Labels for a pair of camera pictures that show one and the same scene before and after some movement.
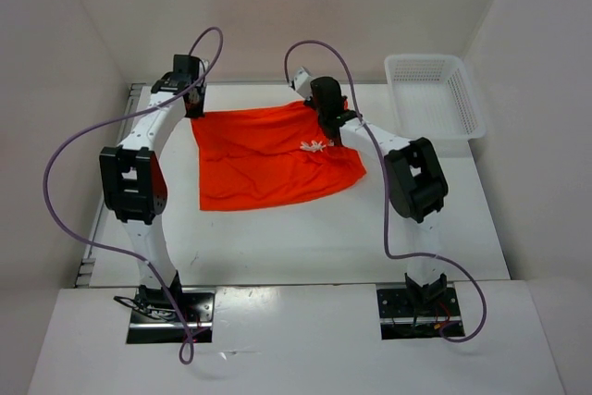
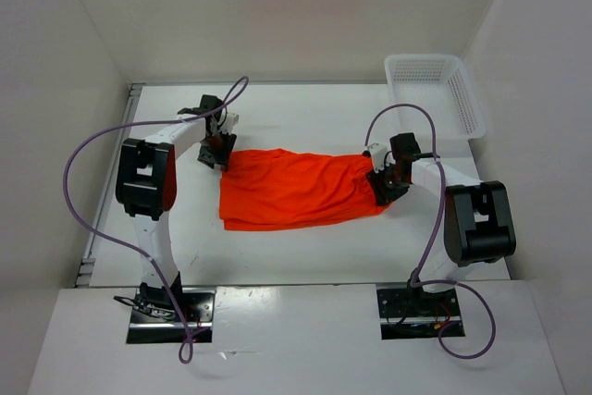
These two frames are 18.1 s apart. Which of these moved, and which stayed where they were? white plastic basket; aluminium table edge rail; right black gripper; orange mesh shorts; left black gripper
Moved: left black gripper; orange mesh shorts; right black gripper
Stayed: white plastic basket; aluminium table edge rail
